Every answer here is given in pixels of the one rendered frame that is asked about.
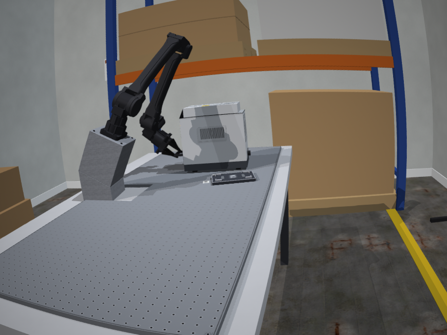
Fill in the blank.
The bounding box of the grey heat sealer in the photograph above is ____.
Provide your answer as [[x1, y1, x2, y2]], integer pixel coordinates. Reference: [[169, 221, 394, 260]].
[[174, 101, 251, 172]]

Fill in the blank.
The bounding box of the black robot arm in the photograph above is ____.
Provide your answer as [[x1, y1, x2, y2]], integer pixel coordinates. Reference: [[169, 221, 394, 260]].
[[100, 32, 193, 141]]

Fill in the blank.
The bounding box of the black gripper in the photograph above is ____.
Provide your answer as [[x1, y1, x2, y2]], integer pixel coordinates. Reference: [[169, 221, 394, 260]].
[[150, 131, 182, 157]]

